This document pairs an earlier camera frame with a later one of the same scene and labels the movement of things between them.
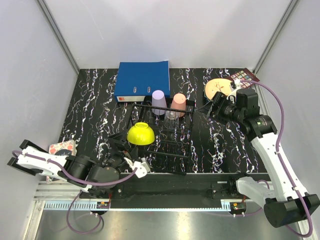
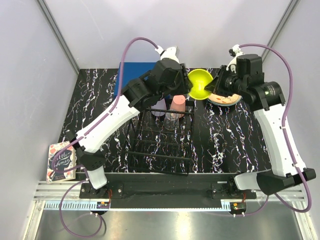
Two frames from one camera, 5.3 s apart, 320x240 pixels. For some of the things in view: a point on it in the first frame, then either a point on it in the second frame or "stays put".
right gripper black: (220, 100) to (216, 85)
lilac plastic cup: (159, 106) stays put
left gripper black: (133, 155) to (182, 88)
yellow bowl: (140, 134) to (199, 78)
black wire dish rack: (170, 121) stays put
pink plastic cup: (179, 104) stays put
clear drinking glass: (171, 119) stays put
